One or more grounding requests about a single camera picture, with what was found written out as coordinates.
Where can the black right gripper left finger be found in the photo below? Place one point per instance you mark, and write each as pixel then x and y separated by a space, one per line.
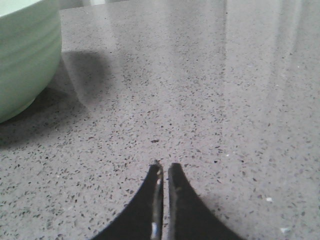
pixel 142 218

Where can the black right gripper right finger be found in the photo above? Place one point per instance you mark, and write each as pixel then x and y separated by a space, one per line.
pixel 190 218

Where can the green ribbed bowl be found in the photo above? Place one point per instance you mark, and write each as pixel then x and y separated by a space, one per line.
pixel 30 51

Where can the white pleated curtain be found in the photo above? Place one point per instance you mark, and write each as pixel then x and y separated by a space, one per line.
pixel 220 4

